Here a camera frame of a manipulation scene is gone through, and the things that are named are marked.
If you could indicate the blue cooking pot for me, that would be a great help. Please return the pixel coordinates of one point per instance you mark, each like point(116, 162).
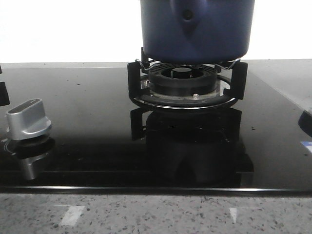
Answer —
point(196, 31)

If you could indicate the black pot support grate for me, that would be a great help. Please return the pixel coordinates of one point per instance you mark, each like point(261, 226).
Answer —
point(230, 86)

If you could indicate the black gas burner head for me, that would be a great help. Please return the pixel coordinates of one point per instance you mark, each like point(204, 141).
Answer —
point(173, 80)

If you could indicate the black glass stove top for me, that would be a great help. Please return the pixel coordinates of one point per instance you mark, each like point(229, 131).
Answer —
point(100, 142)

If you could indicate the silver stove knob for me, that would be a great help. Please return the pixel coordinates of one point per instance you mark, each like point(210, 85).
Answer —
point(28, 120)

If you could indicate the blue bowl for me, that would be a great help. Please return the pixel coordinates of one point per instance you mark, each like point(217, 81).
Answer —
point(305, 123)

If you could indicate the blue label sticker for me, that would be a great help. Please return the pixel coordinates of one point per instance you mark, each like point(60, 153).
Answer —
point(308, 145)

